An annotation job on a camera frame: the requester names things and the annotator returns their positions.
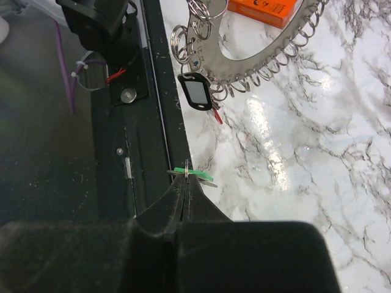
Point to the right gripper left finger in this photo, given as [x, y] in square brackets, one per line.
[128, 255]

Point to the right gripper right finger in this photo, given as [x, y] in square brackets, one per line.
[216, 254]

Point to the green tag key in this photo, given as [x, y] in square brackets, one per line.
[203, 177]

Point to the metal disc with keyrings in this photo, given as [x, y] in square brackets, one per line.
[198, 41]

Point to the red tag key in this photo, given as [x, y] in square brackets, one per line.
[217, 116]

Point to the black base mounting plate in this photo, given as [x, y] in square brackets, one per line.
[137, 123]

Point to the orange razor box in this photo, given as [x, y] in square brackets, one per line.
[275, 13]

